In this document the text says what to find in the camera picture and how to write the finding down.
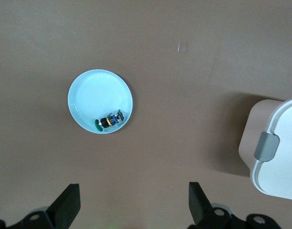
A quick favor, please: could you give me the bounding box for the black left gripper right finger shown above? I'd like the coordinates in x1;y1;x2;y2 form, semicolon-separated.
187;181;283;229

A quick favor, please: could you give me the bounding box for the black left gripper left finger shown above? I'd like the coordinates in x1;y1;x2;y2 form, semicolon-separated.
0;183;81;229

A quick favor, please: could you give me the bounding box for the white lidded lunch box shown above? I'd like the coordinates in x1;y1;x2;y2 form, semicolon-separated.
238;97;292;201

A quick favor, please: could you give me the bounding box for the blue green push switch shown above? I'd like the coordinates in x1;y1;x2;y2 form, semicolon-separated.
94;109;125;133

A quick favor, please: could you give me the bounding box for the light blue round plate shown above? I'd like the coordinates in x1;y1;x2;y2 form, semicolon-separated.
67;69;134;135

